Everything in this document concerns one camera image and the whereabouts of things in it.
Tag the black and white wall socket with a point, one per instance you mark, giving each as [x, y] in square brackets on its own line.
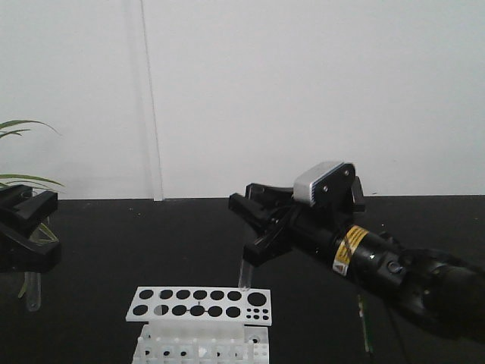
[358, 199]

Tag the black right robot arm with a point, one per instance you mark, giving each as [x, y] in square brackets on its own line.
[434, 290]

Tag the short clear test tube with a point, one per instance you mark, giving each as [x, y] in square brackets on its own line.
[33, 292]

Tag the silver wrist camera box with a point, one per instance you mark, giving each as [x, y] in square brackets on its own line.
[324, 183]

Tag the white test tube rack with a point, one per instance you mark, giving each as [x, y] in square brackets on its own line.
[201, 324]

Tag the tall clear test tube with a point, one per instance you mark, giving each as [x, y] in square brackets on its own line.
[245, 275]

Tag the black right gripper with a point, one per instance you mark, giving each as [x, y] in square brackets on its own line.
[282, 224]

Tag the green potted plant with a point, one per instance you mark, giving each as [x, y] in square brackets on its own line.
[43, 234]

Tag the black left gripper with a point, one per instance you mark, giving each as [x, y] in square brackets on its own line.
[21, 214]

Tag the white wall cable duct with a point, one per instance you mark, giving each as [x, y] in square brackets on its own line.
[151, 126]

